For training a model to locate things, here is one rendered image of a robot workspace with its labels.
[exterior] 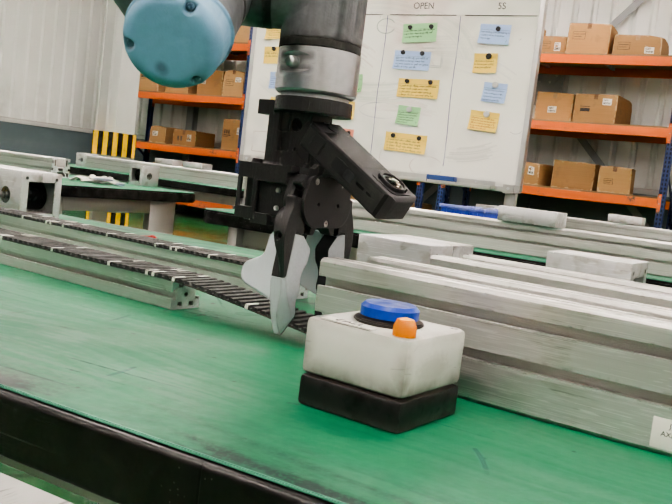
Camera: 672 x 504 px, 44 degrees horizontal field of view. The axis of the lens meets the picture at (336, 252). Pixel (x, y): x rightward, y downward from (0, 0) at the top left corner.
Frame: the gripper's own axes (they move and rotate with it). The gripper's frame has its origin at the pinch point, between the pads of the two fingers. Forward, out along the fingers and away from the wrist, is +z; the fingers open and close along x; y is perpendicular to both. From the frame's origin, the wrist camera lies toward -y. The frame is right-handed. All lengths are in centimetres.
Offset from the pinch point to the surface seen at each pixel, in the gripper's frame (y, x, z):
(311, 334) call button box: -13.0, 16.9, -2.9
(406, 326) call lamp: -19.8, 16.4, -4.8
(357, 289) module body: -7.6, 3.8, -4.4
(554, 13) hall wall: 400, -1017, -264
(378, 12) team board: 177, -268, -91
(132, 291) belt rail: 21.5, 2.0, 1.1
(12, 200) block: 90, -29, -2
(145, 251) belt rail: 41.0, -16.9, -0.1
